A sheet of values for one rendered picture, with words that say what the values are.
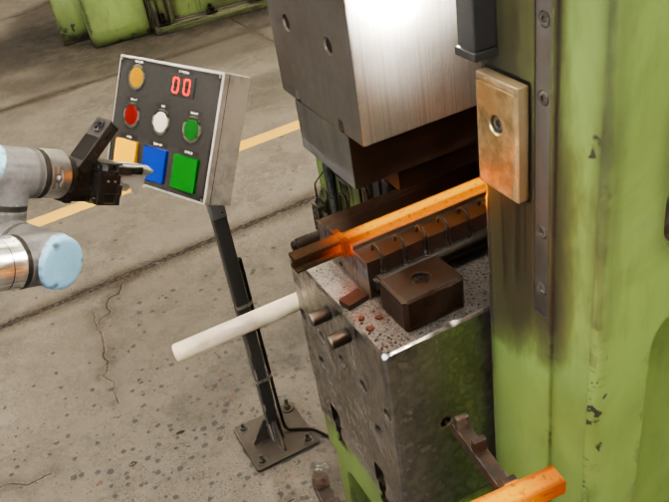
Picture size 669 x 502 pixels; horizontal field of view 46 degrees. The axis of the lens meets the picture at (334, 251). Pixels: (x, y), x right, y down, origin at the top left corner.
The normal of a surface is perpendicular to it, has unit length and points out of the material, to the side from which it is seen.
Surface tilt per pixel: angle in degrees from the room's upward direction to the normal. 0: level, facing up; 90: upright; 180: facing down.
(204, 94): 60
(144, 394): 0
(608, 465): 90
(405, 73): 90
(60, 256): 92
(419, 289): 0
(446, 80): 90
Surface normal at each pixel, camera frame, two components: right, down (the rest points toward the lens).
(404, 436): 0.46, 0.45
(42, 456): -0.14, -0.82
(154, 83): -0.59, 0.04
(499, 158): -0.88, 0.36
